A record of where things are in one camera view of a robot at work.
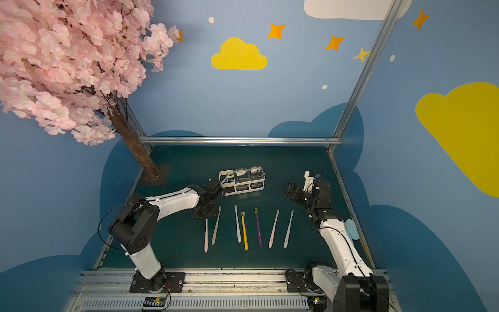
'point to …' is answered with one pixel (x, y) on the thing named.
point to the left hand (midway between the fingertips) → (210, 212)
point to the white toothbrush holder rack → (237, 181)
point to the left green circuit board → (154, 301)
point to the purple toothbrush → (258, 231)
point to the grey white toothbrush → (213, 238)
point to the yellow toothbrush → (245, 231)
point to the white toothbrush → (238, 226)
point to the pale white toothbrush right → (286, 239)
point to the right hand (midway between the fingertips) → (292, 186)
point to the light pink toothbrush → (273, 229)
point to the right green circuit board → (316, 303)
